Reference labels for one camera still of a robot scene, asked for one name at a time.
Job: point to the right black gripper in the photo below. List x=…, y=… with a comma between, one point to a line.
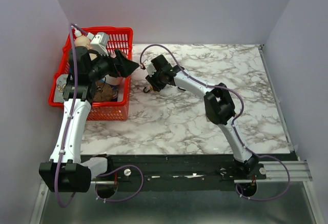
x=156, y=87

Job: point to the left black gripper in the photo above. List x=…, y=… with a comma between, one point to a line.
x=121, y=65

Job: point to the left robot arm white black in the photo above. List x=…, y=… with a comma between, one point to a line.
x=65, y=172

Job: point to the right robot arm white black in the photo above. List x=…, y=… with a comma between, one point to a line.
x=219, y=106

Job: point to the white toilet paper roll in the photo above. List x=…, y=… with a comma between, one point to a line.
x=114, y=81

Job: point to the red plastic basket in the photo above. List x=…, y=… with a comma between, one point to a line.
x=119, y=38

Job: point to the brown round wicker item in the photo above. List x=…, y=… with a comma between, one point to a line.
x=104, y=92

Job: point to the cream pump lotion bottle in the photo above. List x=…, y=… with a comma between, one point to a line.
x=81, y=40

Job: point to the grey cartoon pouch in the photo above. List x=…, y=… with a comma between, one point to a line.
x=59, y=88

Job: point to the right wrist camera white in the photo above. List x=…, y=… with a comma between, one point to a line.
x=149, y=67

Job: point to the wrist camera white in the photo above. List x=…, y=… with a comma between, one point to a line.
x=99, y=43
x=149, y=67

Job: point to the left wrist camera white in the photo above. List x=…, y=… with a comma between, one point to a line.
x=99, y=43

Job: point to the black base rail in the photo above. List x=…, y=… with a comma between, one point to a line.
x=177, y=172

